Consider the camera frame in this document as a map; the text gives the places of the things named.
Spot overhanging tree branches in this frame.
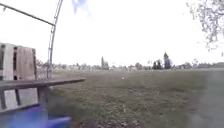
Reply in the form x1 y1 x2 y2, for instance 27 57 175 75
186 0 224 51

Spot green grass field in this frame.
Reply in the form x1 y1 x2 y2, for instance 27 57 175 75
19 68 224 128

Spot pale wooden pallet structure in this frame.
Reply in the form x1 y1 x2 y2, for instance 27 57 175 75
0 42 38 111

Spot overhead wire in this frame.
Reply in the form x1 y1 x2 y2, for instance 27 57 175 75
0 2 56 27

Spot row of distant trees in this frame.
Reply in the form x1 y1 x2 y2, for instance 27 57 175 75
36 51 224 71

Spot wooden picnic table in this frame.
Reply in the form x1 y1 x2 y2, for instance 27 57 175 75
0 77 86 111

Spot blue object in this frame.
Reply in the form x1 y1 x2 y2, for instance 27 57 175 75
0 103 73 128

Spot tall curved metal pole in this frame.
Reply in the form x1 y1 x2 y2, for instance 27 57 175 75
46 0 64 80

